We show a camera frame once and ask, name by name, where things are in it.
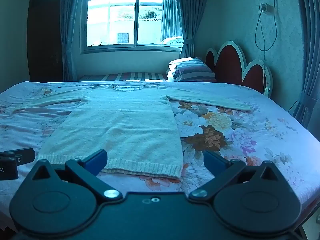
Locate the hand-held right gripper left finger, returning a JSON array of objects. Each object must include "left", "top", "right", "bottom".
[{"left": 32, "top": 149, "right": 123, "bottom": 203}]

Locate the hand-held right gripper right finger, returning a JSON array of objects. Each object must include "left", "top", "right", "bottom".
[{"left": 188, "top": 150, "right": 284, "bottom": 202}]

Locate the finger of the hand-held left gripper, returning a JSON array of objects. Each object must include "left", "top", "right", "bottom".
[{"left": 0, "top": 148, "right": 36, "bottom": 166}]

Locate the white towel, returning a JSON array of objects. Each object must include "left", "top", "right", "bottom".
[{"left": 12, "top": 83, "right": 252, "bottom": 180}]

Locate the bed with white blanket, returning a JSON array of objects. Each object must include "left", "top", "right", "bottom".
[{"left": 0, "top": 80, "right": 320, "bottom": 230}]

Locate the striped mattress sheet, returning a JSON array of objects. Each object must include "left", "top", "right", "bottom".
[{"left": 77, "top": 72, "right": 169, "bottom": 82}]

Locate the striped pillow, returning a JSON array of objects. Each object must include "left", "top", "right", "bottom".
[{"left": 174, "top": 58, "right": 217, "bottom": 82}]

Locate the white folded bedding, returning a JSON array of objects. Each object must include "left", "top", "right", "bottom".
[{"left": 166, "top": 60, "right": 178, "bottom": 82}]

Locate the red scalloped headboard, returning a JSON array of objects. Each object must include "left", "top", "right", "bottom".
[{"left": 205, "top": 41, "right": 273, "bottom": 98}]

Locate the dark wooden wardrobe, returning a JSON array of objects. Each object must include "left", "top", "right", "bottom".
[{"left": 27, "top": 0, "right": 63, "bottom": 82}]

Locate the white quilt bundle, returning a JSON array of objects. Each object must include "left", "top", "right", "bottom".
[{"left": 160, "top": 36, "right": 184, "bottom": 46}]

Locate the blue curtain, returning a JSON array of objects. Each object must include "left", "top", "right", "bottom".
[
  {"left": 60, "top": 0, "right": 87, "bottom": 82},
  {"left": 291, "top": 0, "right": 320, "bottom": 140},
  {"left": 174, "top": 0, "right": 210, "bottom": 58}
]

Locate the window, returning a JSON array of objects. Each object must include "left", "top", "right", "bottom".
[{"left": 80, "top": 0, "right": 184, "bottom": 54}]

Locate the thin charger cable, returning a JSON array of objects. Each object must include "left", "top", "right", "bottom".
[{"left": 255, "top": 0, "right": 278, "bottom": 96}]

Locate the wall socket with charger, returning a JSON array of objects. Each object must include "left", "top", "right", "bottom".
[{"left": 259, "top": 3, "right": 274, "bottom": 14}]

